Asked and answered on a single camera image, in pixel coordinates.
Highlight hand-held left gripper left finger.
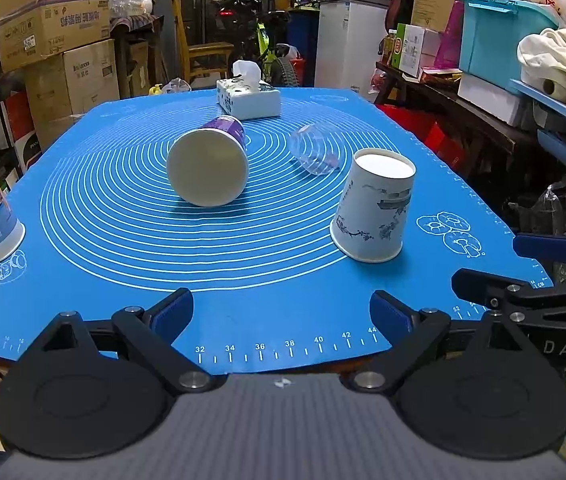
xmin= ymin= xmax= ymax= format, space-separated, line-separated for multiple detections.
xmin=18 ymin=288 xmax=214 ymax=395

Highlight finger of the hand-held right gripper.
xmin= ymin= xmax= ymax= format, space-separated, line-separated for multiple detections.
xmin=513 ymin=227 xmax=566 ymax=265
xmin=451 ymin=268 xmax=566 ymax=330

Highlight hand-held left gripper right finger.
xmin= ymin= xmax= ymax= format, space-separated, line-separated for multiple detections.
xmin=340 ymin=290 xmax=558 ymax=394

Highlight purple paper cup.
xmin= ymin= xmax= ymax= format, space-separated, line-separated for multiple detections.
xmin=166 ymin=115 xmax=250 ymax=208

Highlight white ink-painting paper cup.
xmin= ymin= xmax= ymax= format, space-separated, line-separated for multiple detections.
xmin=330 ymin=148 xmax=416 ymax=264

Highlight clear plastic cup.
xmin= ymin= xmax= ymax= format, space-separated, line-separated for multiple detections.
xmin=290 ymin=125 xmax=344 ymax=177

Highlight blue silicone baking mat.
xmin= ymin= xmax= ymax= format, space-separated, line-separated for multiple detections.
xmin=0 ymin=87 xmax=554 ymax=376

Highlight white foam box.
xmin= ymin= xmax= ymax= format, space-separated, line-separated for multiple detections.
xmin=458 ymin=72 xmax=528 ymax=127

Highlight red bag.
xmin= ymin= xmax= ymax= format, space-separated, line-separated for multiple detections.
xmin=378 ymin=104 xmax=466 ymax=168

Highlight dark wooden side table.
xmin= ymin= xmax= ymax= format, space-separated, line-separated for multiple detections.
xmin=375 ymin=62 xmax=538 ymax=161

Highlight white cloth bundle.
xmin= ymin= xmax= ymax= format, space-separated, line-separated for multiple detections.
xmin=517 ymin=27 xmax=566 ymax=86

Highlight teal plastic storage bin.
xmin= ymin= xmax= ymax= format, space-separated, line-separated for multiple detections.
xmin=459 ymin=0 xmax=561 ymax=96

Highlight white tissue box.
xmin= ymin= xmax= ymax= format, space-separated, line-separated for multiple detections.
xmin=216 ymin=60 xmax=282 ymax=121

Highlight pink bag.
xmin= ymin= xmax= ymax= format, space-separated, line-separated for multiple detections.
xmin=435 ymin=0 xmax=465 ymax=68

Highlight green and white carton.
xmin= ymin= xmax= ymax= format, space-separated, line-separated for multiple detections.
xmin=395 ymin=23 xmax=441 ymax=78

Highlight large plain cardboard box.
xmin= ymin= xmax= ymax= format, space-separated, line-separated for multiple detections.
xmin=25 ymin=39 xmax=121 ymax=151

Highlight yellow oil bottle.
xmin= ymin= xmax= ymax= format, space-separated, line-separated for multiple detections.
xmin=382 ymin=28 xmax=398 ymax=68

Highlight wooden chair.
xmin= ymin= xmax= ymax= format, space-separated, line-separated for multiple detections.
xmin=172 ymin=0 xmax=236 ymax=86

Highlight white chest freezer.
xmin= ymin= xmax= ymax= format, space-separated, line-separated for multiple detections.
xmin=314 ymin=0 xmax=391 ymax=103

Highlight black bicycle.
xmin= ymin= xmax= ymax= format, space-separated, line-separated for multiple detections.
xmin=198 ymin=0 xmax=308 ymax=87

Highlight open cardboard box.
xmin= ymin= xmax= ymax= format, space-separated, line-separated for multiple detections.
xmin=0 ymin=0 xmax=112 ymax=73

